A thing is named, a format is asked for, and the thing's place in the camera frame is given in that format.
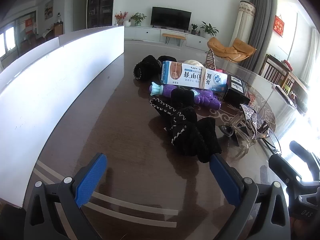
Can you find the black box white pictures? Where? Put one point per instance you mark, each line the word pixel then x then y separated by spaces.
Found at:
pixel 236 92

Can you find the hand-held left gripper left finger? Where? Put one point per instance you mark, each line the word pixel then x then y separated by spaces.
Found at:
pixel 90 180

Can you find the red flower arrangement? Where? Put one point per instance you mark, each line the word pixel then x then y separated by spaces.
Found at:
pixel 121 17

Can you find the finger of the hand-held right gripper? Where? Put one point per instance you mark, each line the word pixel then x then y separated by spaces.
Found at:
pixel 282 167
pixel 300 150

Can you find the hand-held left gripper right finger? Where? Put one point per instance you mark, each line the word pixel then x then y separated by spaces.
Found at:
pixel 225 182

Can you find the thin-framed eyeglasses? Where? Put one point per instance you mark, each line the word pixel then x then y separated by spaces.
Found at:
pixel 273 142

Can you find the grey curtain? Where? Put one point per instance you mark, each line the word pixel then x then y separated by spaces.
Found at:
pixel 262 25

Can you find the white cardboard storage box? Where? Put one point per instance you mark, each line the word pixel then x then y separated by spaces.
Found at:
pixel 50 92

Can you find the purple toy teal fin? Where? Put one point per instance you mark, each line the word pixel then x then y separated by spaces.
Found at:
pixel 207 100

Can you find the small potted plant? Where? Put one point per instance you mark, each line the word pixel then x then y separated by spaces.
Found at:
pixel 194 28

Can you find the white embroidered cloth cover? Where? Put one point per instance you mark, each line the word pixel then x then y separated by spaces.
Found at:
pixel 245 22

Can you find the white television cabinet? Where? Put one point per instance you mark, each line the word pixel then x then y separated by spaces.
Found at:
pixel 142 33

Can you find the framed wall painting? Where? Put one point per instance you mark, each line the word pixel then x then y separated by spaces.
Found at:
pixel 49 9

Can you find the green potted plant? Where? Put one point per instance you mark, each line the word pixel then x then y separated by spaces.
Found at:
pixel 137 18

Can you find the rhinestone hair clip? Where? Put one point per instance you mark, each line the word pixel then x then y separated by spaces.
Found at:
pixel 247 113

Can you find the orange lounge chair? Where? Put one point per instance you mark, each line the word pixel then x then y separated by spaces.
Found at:
pixel 225 50

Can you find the black knit glove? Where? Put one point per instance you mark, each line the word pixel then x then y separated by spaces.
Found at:
pixel 147 67
pixel 195 135

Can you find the blue white medicine box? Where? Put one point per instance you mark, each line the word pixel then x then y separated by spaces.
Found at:
pixel 190 76

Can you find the black flat television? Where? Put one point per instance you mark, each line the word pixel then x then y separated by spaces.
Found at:
pixel 171 17

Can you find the wooden bench black legs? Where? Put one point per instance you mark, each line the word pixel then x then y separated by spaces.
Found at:
pixel 173 36

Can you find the dark glass display cabinet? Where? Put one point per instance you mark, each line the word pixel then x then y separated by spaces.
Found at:
pixel 101 5

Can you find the red wall hanging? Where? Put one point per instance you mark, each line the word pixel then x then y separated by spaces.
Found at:
pixel 279 25

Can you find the white round vase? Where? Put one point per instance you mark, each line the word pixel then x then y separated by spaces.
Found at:
pixel 127 23

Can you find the red door poster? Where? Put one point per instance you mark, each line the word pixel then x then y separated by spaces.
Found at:
pixel 29 26

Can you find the large leafy potted plant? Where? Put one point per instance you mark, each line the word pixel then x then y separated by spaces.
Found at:
pixel 208 28

